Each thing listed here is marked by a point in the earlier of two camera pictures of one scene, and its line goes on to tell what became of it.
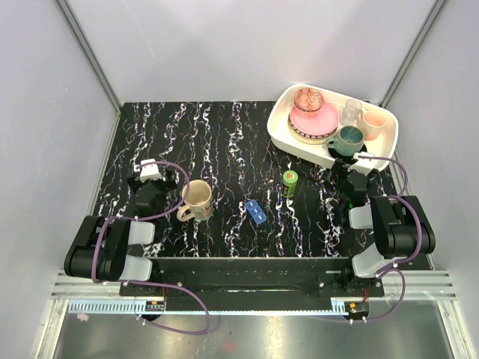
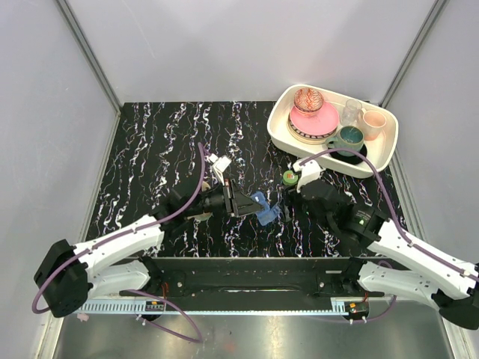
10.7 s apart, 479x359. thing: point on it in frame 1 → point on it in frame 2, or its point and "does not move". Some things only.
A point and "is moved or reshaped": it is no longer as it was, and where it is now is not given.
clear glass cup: x=352 y=113 does not move
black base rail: x=253 y=284 does not move
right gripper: x=339 y=164 → x=291 y=196
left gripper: x=165 y=185 → x=237 y=203
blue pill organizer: x=256 y=211 is moved or reshaped
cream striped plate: x=314 y=139 does not move
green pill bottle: x=290 y=182 does not move
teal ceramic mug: x=349 y=141 does not move
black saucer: x=334 y=155 does not move
